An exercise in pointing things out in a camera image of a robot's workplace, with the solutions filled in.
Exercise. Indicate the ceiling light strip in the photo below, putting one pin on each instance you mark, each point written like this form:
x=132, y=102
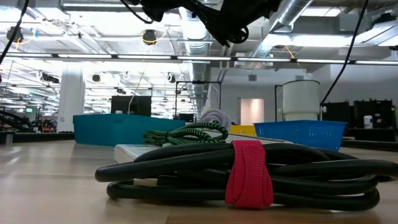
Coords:
x=84, y=56

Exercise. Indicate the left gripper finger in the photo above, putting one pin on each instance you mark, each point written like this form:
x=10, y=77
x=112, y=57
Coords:
x=161, y=9
x=255, y=11

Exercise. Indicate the white cylindrical container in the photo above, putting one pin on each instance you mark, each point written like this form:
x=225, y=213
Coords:
x=300, y=99

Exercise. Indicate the blue plastic basket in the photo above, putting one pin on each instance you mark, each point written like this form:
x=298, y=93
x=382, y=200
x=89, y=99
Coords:
x=298, y=133

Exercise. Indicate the black background stand frame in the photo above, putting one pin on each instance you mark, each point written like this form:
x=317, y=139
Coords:
x=199, y=81

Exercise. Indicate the white building column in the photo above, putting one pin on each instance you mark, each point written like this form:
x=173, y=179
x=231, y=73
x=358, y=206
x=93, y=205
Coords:
x=71, y=99

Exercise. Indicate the black background monitor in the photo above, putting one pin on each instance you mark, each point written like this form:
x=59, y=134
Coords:
x=124, y=105

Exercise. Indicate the teal plastic bin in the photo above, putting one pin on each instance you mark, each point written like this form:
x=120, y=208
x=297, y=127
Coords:
x=118, y=129

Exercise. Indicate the white canister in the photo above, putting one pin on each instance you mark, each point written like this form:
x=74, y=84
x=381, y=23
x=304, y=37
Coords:
x=367, y=123

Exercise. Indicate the black crate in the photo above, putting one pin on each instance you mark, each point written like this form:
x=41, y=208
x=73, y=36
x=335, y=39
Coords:
x=379, y=112
x=337, y=112

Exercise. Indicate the yellow plastic basket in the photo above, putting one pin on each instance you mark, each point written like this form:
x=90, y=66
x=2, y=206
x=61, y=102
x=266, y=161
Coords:
x=242, y=130

